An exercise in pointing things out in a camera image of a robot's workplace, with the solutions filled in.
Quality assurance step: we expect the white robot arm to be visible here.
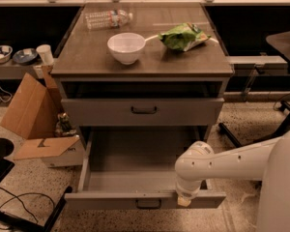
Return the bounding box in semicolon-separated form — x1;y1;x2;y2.
175;131;290;232

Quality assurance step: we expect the green chip bag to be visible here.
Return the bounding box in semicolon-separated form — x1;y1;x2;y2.
159;22;211;52

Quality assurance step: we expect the open cardboard box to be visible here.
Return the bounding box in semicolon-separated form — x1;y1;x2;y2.
0;73;84;167

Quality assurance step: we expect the white paper cup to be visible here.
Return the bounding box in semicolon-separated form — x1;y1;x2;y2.
36;44;54;66

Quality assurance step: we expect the black stand base left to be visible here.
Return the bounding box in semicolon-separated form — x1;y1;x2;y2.
0;138;73;232

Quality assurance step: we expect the white patterned bowl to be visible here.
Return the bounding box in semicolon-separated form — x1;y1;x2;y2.
0;45;13;64

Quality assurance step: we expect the grey drawer cabinet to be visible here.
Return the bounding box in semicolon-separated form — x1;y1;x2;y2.
51;2;233;140

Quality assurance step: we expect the small figurine in box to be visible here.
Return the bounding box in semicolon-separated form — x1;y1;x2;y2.
55;112;76;137

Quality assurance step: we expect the grey drawer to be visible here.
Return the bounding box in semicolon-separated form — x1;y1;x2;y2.
64;129;227;211
62;98;224;126

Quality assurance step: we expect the black cable on floor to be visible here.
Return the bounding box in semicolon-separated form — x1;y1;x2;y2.
0;185;57;230

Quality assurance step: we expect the clear plastic water bottle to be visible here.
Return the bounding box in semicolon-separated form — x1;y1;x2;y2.
85;10;133;30

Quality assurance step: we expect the grey top drawer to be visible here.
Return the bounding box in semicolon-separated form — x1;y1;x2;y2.
62;98;224;126

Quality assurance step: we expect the dark side table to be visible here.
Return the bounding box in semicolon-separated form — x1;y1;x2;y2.
266;31;290;62

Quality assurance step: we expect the blue patterned bowl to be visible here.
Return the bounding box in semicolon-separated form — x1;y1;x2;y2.
13;48;38;65

